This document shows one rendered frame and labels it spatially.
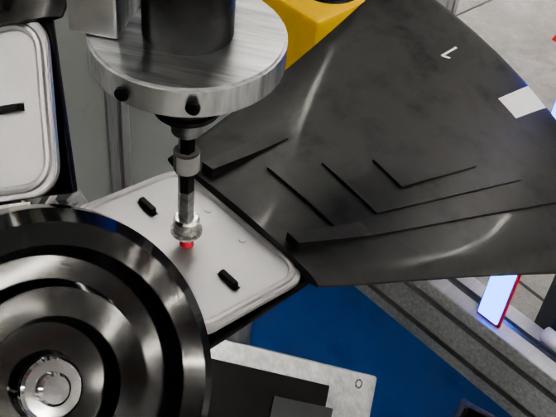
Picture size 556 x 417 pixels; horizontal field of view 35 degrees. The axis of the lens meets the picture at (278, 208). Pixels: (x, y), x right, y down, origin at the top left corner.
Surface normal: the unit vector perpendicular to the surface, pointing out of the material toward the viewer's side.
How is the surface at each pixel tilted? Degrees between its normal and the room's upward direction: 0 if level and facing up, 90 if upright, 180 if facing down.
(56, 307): 55
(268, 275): 7
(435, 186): 16
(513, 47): 0
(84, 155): 90
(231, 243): 7
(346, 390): 50
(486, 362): 90
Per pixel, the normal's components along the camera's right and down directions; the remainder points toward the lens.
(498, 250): 0.44, -0.55
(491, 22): 0.08, -0.72
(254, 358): 0.57, -0.04
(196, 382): 0.34, -0.05
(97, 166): 0.68, 0.55
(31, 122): -0.27, -0.04
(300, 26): -0.73, 0.43
